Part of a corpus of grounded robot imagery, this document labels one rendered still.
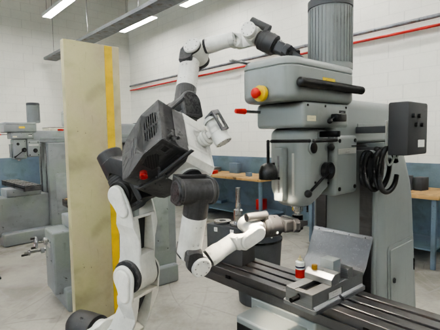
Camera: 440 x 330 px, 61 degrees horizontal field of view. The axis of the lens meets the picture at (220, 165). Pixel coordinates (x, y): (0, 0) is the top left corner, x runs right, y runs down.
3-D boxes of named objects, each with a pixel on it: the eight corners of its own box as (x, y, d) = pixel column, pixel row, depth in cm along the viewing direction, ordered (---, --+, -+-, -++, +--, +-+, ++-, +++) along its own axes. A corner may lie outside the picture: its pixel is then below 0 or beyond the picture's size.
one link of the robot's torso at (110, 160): (89, 160, 163) (113, 139, 155) (111, 159, 174) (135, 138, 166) (116, 217, 158) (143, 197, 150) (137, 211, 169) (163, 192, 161)
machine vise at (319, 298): (315, 315, 130) (315, 285, 130) (282, 302, 142) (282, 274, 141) (366, 289, 153) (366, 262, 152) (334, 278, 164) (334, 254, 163)
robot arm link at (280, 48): (288, 67, 162) (265, 55, 166) (299, 46, 160) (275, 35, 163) (281, 62, 151) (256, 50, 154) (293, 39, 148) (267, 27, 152)
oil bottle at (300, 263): (300, 281, 161) (300, 256, 161) (293, 279, 164) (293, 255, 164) (306, 279, 164) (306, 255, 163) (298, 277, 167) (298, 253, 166)
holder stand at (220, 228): (242, 266, 181) (241, 226, 180) (207, 258, 194) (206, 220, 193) (255, 260, 191) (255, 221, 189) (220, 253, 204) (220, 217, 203)
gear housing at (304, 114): (304, 127, 139) (304, 100, 138) (255, 129, 157) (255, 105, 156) (349, 128, 161) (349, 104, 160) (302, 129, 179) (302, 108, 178)
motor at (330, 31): (338, 65, 157) (338, -13, 154) (298, 73, 172) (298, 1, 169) (361, 71, 170) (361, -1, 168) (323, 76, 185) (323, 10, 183)
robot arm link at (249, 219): (273, 241, 149) (249, 245, 144) (258, 230, 159) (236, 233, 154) (276, 215, 147) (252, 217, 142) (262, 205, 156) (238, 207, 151)
